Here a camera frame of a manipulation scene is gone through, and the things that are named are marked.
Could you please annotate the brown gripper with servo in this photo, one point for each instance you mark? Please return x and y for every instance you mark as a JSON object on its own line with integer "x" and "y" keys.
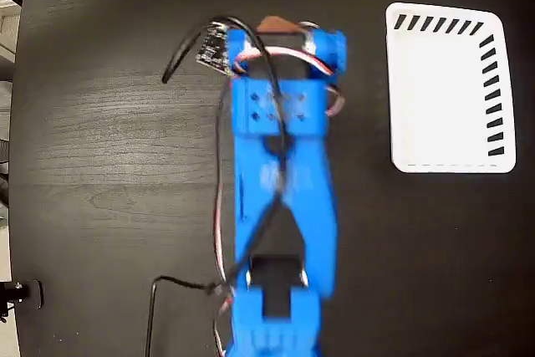
{"x": 277, "y": 25}

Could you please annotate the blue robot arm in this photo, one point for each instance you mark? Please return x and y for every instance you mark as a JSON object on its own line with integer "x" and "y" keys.
{"x": 311, "y": 190}

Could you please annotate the white slotted tray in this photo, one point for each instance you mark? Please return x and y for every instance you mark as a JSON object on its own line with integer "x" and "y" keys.
{"x": 443, "y": 98}

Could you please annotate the black table clamp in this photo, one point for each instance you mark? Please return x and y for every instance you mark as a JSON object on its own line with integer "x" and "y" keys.
{"x": 23, "y": 293}

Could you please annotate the bare camera circuit board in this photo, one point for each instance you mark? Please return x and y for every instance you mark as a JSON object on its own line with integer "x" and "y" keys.
{"x": 213, "y": 49}

